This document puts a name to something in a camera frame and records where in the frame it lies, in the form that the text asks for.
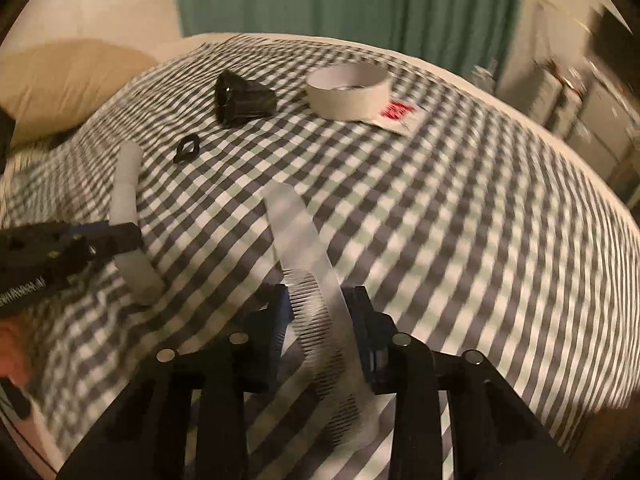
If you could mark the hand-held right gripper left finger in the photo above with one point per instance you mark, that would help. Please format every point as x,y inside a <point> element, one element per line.
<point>277,322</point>

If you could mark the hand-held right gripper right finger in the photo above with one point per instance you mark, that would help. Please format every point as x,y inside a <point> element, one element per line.
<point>369,342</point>

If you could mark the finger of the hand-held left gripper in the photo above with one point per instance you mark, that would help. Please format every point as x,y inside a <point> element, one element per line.
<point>117,242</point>

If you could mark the clear plastic comb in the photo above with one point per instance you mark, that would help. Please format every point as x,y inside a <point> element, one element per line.
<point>310,245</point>

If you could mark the person's left hand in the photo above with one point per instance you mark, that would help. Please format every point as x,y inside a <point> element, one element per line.
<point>15,350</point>

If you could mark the beige pillow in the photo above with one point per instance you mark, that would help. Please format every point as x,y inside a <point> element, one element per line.
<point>65,90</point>

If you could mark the grey checked blanket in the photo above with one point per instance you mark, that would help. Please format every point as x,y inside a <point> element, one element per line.
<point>475,210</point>

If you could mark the white tape roll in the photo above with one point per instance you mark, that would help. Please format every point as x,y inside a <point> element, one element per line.
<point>340,102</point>

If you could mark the red and white sachet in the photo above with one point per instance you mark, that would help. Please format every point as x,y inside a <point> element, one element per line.
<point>397,115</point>

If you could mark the grey cabinet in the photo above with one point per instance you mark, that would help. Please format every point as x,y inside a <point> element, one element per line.
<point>565,110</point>

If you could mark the green curtain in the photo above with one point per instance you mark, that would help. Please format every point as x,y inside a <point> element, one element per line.
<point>350,5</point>

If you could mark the black television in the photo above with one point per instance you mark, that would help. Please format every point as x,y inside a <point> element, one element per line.
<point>615,30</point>

